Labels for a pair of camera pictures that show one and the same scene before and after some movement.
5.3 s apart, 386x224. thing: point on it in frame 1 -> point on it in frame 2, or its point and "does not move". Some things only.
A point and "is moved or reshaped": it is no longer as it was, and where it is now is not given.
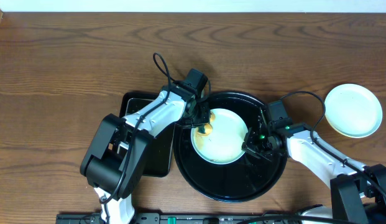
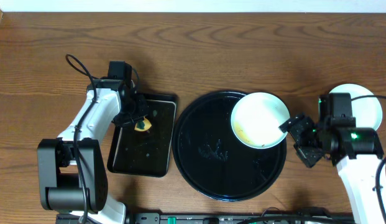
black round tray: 243,180 does not move
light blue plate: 353,110 does not move
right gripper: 252,142 -> 303,140
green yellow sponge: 208,127 is moved or reshaped
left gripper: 200,117 -> 138,113
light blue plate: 222,143 is moved or reshaped
